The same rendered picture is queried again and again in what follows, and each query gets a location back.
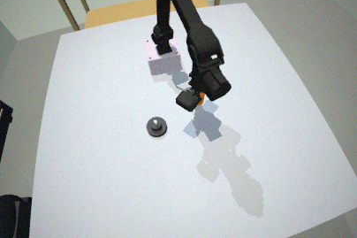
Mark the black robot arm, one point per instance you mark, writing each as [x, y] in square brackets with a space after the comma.
[202, 44]

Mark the orange knob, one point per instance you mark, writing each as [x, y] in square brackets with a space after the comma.
[202, 96]

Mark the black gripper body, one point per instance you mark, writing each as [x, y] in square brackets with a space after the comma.
[189, 101]

